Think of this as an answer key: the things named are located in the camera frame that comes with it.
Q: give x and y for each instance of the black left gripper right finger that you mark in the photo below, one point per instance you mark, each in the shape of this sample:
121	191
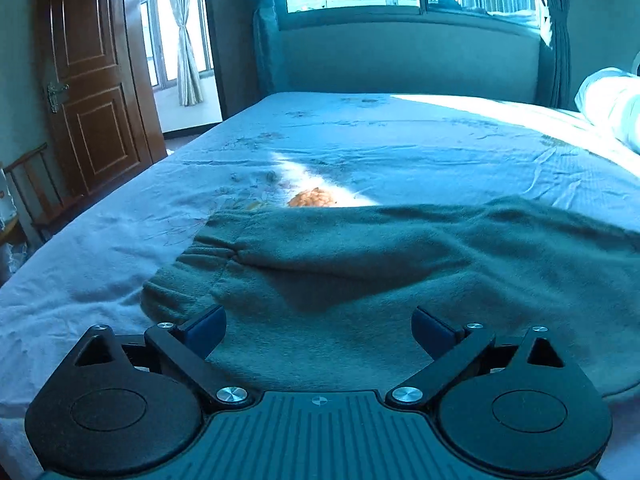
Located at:
455	353

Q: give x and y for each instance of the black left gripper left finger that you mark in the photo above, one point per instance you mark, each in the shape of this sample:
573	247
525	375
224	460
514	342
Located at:
182	350

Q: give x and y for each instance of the dark green fleece pants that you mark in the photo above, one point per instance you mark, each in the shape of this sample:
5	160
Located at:
321	298

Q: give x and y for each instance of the light blue floral bed sheet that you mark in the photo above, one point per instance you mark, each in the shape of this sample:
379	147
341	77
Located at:
364	149

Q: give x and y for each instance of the wooden chair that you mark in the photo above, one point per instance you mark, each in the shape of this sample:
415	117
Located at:
47	207

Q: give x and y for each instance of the brown wooden panel door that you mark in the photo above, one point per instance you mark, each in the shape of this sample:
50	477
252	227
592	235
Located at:
107	130

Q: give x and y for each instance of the white sheer curtain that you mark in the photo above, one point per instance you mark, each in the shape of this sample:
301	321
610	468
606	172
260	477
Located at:
188	76

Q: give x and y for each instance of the dark teal right curtain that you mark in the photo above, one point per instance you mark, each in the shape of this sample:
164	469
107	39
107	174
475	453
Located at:
553	85

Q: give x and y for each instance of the dark teal curtain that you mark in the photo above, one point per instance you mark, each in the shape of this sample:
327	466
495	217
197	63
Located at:
269	58
553	85

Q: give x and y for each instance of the rolled white blue quilt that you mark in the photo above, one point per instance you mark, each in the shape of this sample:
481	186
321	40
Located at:
609	99

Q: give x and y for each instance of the red white headboard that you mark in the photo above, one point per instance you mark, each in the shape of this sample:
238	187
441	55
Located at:
636	65

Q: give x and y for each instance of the dark teal left curtain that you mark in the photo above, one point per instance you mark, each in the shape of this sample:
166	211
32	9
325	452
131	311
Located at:
269	58

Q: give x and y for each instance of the brass door handle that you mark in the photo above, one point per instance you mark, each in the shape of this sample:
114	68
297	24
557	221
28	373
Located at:
54	92

